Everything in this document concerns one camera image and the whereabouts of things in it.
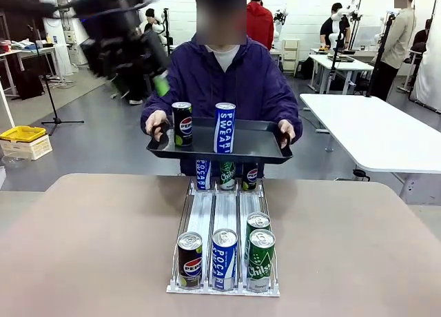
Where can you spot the green Chilsung cider can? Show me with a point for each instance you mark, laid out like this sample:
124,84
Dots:
227,177
258,220
261,265

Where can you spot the person's left hand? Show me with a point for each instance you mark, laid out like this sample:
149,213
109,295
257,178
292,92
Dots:
288,129

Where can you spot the black camera stand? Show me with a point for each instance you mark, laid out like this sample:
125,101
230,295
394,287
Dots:
379,55

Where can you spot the person in red hoodie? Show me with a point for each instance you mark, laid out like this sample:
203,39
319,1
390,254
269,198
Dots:
260,20

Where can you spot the person's right forearm purple sleeve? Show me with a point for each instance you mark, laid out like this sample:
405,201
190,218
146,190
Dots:
151,105

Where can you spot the blue Pocari Sweat can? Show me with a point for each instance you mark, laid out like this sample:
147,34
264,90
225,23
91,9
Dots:
224,262
203,175
224,131

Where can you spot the white can dispenser rack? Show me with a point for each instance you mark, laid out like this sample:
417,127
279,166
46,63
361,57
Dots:
225,206

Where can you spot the person in beige jacket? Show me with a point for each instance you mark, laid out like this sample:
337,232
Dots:
396,41

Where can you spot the black bag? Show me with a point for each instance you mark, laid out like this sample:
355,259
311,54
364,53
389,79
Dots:
29,84

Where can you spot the person in purple hoodie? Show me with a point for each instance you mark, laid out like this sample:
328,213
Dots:
255,82

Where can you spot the person in black shirt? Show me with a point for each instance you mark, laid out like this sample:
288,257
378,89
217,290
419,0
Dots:
327,27

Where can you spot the person's right hand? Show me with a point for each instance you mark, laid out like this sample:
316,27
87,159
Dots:
156,119

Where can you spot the person's left forearm purple sleeve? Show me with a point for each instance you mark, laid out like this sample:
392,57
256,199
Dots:
293,115

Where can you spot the white plastic crate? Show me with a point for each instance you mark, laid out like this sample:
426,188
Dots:
31,150

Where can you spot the white desk with clutter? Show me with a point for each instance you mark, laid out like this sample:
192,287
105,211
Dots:
27,50

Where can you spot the white drawer cabinet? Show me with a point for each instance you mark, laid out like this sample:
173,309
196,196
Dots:
291,55

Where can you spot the white workshop table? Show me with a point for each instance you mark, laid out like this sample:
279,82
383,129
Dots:
341,63

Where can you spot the black tripod stand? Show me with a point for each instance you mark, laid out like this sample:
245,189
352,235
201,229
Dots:
51,100

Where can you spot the large white table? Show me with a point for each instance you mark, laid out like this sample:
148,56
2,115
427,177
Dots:
379,131

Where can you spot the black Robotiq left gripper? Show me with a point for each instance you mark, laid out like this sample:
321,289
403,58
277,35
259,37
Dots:
110,27

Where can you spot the black plastic serving tray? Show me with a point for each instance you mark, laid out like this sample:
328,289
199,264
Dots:
255,141

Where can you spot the yellow plastic crate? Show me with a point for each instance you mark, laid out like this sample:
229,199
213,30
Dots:
22,134

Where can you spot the black Pepsi can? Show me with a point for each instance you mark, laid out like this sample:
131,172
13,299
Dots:
250,177
182,124
189,265

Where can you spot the person in plaid shirt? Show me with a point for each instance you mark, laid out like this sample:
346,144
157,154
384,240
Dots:
135,96

